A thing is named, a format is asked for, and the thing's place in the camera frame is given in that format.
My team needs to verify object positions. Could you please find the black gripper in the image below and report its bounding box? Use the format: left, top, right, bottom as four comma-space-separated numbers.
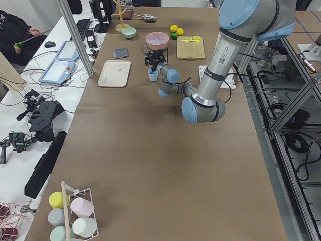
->
144, 50, 166, 66

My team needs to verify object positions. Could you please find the steel muddler black tip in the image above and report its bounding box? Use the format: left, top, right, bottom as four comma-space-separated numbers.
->
143, 45, 149, 55

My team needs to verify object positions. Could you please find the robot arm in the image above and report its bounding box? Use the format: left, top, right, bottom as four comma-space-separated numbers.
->
144, 0, 296, 123

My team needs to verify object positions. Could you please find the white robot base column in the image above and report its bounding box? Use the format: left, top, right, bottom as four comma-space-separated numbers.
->
198, 64, 238, 90

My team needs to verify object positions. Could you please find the pink bowl of ice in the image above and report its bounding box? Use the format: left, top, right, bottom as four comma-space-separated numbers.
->
145, 32, 169, 51

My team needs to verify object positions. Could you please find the blue plastic cup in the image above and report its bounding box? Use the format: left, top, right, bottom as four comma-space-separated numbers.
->
147, 68, 158, 82

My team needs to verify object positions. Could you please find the steel ice scoop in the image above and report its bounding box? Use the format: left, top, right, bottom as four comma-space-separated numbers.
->
134, 14, 157, 23

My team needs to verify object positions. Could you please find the wooden cup stand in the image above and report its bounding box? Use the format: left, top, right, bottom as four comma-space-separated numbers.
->
112, 0, 130, 32

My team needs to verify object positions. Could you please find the pink cup in rack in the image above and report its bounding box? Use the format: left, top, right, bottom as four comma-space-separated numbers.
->
70, 197, 94, 217

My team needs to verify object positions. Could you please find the yellow cup in rack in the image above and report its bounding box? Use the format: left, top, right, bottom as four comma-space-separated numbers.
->
48, 191, 64, 209

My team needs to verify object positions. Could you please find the white cup in rack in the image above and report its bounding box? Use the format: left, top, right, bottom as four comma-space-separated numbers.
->
72, 217, 97, 238

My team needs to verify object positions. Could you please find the grey cup in rack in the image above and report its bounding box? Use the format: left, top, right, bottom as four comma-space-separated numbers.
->
48, 208, 65, 227

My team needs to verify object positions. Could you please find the mint cup in rack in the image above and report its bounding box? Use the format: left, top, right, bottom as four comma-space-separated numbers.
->
50, 226, 67, 241

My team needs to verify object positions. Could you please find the green lime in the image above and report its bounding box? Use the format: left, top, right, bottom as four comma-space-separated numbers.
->
171, 33, 178, 40

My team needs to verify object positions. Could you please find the yellow lemon near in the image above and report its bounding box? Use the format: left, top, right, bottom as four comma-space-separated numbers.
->
169, 25, 178, 33

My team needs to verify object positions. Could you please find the yellow lemon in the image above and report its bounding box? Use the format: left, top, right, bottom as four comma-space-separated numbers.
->
176, 28, 184, 36
169, 25, 178, 33

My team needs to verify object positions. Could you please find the mint green bowl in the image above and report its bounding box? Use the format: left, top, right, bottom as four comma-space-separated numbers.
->
122, 27, 137, 39

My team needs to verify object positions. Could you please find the grey folded cloth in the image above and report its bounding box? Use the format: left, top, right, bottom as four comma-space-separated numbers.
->
113, 48, 129, 59

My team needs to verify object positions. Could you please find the yellow lemon far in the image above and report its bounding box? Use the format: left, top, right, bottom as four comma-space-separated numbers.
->
176, 28, 184, 36

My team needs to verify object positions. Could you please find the wooden cutting board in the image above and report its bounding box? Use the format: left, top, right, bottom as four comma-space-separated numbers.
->
177, 36, 205, 60

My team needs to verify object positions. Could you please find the cream rabbit tray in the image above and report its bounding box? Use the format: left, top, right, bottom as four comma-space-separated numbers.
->
97, 60, 131, 88

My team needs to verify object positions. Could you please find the lemon slice upper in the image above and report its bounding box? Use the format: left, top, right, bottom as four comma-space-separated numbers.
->
192, 35, 200, 41

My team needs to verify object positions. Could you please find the black keyboard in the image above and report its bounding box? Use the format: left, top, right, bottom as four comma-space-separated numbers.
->
76, 19, 90, 35

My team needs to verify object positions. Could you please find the teach pendant upper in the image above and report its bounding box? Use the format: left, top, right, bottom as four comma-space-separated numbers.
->
56, 41, 79, 60

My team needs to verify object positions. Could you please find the teach pendant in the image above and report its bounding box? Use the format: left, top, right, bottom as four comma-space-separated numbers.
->
56, 41, 79, 60
39, 59, 75, 85

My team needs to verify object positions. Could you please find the teach pendant lower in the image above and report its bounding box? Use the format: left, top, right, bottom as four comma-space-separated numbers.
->
39, 59, 75, 85

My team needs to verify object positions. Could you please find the black computer mouse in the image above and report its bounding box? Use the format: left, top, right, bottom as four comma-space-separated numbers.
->
44, 41, 56, 48

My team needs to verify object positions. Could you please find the seated person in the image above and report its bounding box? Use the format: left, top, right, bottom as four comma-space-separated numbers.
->
1, 11, 47, 66

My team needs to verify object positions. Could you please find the black long bar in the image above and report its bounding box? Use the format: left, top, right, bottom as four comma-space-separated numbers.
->
24, 131, 67, 199

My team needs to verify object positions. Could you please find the aluminium frame post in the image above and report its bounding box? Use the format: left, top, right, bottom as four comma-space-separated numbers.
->
57, 0, 94, 77

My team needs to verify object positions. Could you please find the white wire cup rack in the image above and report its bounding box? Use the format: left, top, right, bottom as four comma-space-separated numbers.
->
61, 181, 99, 240

